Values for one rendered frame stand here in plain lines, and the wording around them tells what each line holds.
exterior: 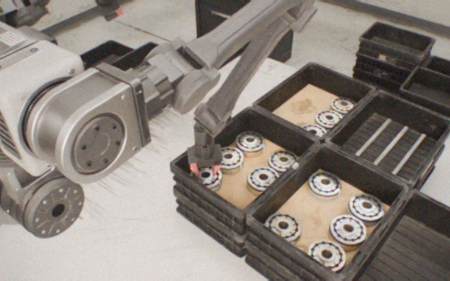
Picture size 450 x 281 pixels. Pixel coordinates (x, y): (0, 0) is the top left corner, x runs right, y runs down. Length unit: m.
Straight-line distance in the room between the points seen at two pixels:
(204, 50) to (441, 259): 0.89
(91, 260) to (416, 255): 0.96
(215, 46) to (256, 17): 0.11
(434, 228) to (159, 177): 0.93
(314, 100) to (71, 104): 1.27
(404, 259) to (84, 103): 0.97
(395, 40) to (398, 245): 1.94
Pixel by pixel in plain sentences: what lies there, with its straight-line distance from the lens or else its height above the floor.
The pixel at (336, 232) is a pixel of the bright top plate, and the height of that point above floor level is 0.86.
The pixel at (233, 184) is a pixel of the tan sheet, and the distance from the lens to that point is 1.35.
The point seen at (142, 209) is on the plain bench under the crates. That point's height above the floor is 0.70.
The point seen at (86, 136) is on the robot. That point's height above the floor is 1.48.
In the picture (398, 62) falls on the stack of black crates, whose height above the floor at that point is 0.51.
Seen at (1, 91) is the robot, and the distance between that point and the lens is 0.60.
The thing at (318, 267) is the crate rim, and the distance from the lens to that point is 1.07.
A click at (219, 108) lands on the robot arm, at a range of 1.09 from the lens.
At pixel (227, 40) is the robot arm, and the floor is 1.47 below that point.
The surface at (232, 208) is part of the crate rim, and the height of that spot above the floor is 0.93.
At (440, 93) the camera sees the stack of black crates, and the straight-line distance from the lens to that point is 2.61.
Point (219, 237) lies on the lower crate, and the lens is 1.34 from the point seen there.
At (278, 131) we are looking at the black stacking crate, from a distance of 1.45.
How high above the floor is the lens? 1.82
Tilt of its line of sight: 42 degrees down
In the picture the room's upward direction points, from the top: 1 degrees counter-clockwise
